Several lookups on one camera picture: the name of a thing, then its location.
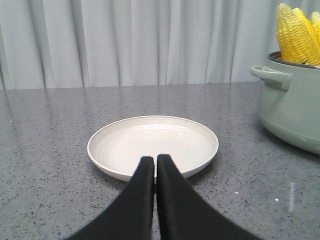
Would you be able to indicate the yellow corn cob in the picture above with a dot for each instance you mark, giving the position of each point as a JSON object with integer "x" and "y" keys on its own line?
{"x": 296, "y": 37}
{"x": 315, "y": 22}

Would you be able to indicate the cream white plate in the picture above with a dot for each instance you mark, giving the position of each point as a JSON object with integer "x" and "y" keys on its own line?
{"x": 116, "y": 149}

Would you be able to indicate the green electric cooking pot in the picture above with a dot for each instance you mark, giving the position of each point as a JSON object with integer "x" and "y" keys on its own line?
{"x": 290, "y": 101}

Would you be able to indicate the grey stone countertop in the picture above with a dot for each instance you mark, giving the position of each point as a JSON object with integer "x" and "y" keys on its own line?
{"x": 49, "y": 188}

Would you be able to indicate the white pleated curtain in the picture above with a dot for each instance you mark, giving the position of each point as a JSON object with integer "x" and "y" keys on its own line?
{"x": 109, "y": 43}

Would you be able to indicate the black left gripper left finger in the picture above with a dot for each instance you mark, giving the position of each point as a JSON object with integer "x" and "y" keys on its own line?
{"x": 130, "y": 215}

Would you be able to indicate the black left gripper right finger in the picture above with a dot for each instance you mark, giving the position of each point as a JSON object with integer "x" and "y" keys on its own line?
{"x": 184, "y": 215}

